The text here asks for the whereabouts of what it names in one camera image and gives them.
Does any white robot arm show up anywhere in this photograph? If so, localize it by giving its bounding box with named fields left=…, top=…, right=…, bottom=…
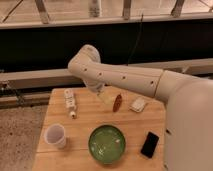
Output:
left=68, top=44, right=213, bottom=171

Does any white plastic cup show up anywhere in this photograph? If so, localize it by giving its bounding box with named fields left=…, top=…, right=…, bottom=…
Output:
left=44, top=124, right=66, bottom=149

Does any dark red chili pepper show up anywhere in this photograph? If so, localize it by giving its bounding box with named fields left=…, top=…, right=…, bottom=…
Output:
left=113, top=94, right=122, bottom=112

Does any green ceramic bowl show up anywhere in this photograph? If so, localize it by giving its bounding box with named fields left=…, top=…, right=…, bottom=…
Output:
left=88, top=125, right=126, bottom=165

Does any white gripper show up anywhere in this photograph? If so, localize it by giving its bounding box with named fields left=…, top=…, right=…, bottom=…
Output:
left=88, top=83, right=114, bottom=105

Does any black hanging cable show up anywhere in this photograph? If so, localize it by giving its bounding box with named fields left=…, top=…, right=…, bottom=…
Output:
left=126, top=13, right=145, bottom=67

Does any black smartphone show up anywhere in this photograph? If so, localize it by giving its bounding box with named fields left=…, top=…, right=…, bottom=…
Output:
left=141, top=132, right=159, bottom=158

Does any white plastic bottle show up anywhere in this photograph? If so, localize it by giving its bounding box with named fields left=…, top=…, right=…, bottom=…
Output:
left=64, top=88, right=77, bottom=119

